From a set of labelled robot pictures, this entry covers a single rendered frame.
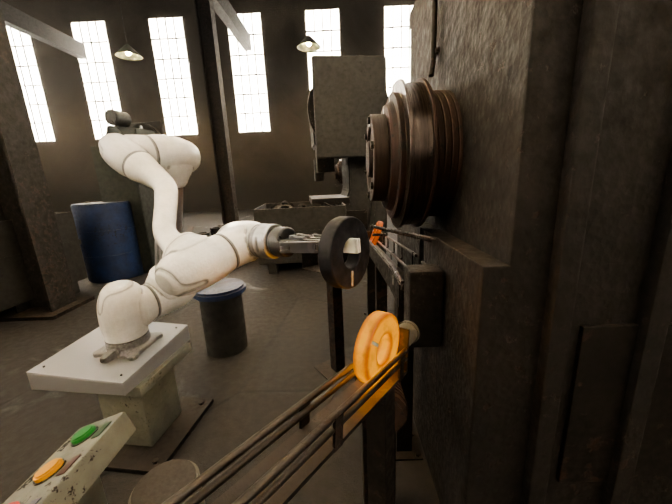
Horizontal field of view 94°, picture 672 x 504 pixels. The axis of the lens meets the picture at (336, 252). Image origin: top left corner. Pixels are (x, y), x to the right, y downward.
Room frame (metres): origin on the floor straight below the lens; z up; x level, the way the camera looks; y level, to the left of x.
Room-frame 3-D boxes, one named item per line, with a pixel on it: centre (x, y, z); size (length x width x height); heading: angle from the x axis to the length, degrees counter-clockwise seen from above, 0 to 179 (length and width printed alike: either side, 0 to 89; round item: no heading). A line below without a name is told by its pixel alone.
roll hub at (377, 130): (1.10, -0.15, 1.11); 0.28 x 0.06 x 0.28; 179
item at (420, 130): (1.10, -0.24, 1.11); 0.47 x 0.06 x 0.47; 179
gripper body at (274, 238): (0.74, 0.11, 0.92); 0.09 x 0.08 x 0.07; 54
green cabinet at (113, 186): (4.04, 2.44, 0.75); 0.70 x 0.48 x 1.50; 179
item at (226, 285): (1.86, 0.74, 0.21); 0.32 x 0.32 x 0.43
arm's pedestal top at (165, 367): (1.17, 0.87, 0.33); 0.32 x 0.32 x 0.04; 81
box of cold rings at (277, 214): (3.86, 0.40, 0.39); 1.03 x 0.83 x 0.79; 93
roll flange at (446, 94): (1.10, -0.33, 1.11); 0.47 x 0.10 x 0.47; 179
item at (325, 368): (1.58, 0.03, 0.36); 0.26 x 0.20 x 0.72; 34
